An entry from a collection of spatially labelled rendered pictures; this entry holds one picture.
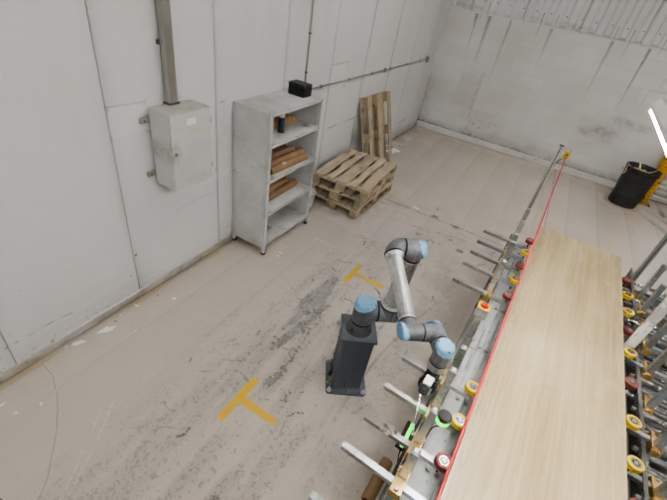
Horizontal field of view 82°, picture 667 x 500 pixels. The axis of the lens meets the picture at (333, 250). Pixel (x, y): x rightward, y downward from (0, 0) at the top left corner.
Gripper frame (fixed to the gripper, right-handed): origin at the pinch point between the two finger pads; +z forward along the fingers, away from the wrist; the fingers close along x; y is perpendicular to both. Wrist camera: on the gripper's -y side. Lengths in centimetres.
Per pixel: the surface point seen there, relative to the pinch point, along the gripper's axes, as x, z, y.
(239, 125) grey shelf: 250, -39, 127
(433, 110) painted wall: 263, 54, 763
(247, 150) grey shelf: 240, -18, 127
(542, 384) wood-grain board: -55, 6, 58
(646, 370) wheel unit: -115, 11, 123
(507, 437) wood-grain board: -44.9, 6.4, 10.0
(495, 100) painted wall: 141, -1, 770
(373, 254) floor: 122, 97, 221
